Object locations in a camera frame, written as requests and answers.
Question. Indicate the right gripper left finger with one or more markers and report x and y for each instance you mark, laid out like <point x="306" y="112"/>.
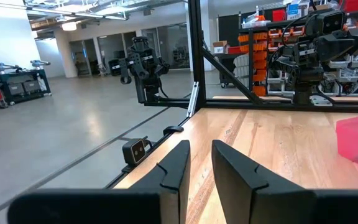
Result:
<point x="166" y="186"/>

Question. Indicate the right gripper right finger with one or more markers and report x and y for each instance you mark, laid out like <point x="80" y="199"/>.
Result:
<point x="244" y="186"/>

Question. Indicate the black background robot arm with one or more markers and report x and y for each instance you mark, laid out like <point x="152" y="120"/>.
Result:
<point x="143" y="68"/>

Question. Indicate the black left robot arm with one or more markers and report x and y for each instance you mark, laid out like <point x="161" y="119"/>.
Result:
<point x="303" y="81"/>

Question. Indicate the white parts bins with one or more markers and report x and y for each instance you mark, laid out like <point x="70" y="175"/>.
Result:
<point x="350" y="62"/>

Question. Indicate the white and blue box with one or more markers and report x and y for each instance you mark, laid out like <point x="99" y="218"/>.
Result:
<point x="297" y="9"/>

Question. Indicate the red box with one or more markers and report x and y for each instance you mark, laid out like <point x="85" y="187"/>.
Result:
<point x="279" y="15"/>

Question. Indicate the orange bin shelf rack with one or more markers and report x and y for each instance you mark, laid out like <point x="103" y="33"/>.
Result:
<point x="256" y="62"/>

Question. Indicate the white bin stack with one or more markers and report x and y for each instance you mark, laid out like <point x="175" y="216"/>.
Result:
<point x="241" y="70"/>

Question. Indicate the cardboard box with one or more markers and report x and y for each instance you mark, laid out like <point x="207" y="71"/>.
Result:
<point x="220" y="47"/>

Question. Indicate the black cart with grey boxes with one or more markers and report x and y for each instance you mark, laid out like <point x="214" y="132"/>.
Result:
<point x="23" y="84"/>

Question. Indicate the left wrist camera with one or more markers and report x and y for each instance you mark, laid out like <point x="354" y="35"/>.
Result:
<point x="328" y="21"/>

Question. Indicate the black table-level camera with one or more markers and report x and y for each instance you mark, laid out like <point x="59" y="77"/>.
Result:
<point x="134" y="151"/>

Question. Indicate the black frame clamp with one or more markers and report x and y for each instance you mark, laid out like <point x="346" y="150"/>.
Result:
<point x="172" y="129"/>

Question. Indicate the silver metal bracket strip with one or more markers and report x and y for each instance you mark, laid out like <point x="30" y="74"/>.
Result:
<point x="193" y="99"/>

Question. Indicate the black table frame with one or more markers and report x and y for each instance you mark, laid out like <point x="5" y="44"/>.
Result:
<point x="197" y="46"/>

